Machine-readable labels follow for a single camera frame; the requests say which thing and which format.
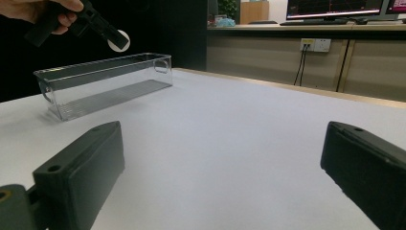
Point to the white round ball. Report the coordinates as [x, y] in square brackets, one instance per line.
[122, 49]

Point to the wooden cabinet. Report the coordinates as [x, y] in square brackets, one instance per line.
[254, 12]

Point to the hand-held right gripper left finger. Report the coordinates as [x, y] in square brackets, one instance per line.
[76, 179]

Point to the computer monitor with pink screen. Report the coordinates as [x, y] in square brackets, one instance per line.
[397, 5]

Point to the green plant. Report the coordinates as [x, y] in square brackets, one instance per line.
[228, 8]

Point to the white table sheet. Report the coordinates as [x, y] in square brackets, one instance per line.
[223, 153]

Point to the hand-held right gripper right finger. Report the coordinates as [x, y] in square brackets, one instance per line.
[370, 172]

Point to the clear plastic container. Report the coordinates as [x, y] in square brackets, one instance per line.
[105, 86]

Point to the white wall outlet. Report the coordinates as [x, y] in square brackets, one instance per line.
[316, 45]

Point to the wooden cabinet counter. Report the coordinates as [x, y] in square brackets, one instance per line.
[271, 54]

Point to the teal bundle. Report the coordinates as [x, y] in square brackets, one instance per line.
[225, 22]

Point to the large computer monitor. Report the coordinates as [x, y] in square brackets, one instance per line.
[335, 8]

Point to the black keyboard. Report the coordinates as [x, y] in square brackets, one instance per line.
[314, 22]

